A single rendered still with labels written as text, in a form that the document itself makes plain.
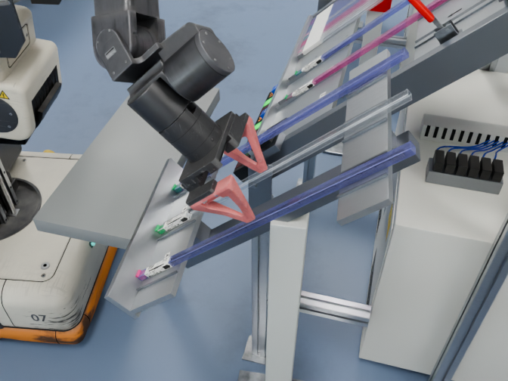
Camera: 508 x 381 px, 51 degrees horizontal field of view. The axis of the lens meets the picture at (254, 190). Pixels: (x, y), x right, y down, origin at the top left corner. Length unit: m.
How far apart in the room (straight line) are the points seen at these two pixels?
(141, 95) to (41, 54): 0.81
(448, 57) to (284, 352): 0.67
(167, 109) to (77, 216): 0.64
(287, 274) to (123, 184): 0.50
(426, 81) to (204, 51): 0.47
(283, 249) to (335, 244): 1.03
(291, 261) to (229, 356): 0.77
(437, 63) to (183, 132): 0.46
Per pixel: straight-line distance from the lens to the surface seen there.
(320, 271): 1.83
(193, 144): 0.63
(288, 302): 1.02
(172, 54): 0.61
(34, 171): 1.89
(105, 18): 0.66
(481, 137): 1.39
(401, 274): 1.27
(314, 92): 1.17
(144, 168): 1.30
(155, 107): 0.62
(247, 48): 3.01
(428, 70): 0.93
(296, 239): 0.87
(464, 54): 0.92
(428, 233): 1.17
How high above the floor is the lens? 1.44
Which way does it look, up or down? 44 degrees down
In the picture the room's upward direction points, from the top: straight up
